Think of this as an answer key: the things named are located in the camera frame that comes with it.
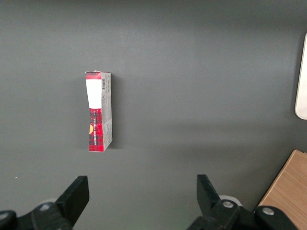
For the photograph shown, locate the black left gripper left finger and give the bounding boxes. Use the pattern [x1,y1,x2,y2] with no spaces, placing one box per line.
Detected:
[0,175,90,230]

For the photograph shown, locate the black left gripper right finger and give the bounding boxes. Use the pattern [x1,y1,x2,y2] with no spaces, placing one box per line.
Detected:
[186,174,298,230]

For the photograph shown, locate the wooden drawer cabinet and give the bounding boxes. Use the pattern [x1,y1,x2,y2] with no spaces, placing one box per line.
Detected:
[253,149,307,230]

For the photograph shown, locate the red plaid cardboard box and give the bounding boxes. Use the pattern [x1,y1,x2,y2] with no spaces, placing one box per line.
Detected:
[84,70,114,153]

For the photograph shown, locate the grey table mat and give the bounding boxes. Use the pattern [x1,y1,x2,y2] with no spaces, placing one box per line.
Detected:
[0,0,307,230]

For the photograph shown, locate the beige plastic tray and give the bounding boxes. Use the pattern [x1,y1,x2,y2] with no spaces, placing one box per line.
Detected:
[294,32,307,120]

